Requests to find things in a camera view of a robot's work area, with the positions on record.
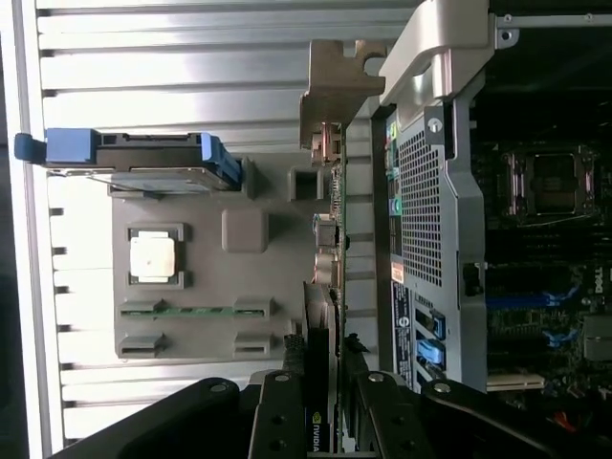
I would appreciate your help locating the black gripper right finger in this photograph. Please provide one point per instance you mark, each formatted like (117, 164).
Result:
(392, 425)

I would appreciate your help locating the CPU socket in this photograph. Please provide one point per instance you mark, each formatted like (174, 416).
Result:
(550, 186)

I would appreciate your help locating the white PCI expansion slot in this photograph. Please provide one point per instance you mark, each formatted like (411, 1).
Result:
(514, 380)

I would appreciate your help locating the blue expansion slot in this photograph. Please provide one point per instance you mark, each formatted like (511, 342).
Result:
(526, 299)

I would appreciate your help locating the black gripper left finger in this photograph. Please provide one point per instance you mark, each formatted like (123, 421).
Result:
(277, 421)

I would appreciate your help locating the green motherboard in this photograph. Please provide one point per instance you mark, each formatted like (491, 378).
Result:
(526, 334)

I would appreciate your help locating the grey parts rack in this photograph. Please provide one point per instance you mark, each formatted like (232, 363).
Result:
(215, 287)

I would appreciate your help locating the CPU chip with metal lid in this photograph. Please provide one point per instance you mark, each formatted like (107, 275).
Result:
(153, 257)

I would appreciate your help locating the hard disk in blue caddy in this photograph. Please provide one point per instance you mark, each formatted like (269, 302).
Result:
(143, 148)

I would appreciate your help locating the green RAM stick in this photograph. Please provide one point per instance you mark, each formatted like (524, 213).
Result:
(196, 312)

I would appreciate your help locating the black open PC case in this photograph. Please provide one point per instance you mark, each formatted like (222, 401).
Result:
(421, 191)

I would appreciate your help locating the silver chipset heatsink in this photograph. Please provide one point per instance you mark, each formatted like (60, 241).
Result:
(597, 337)

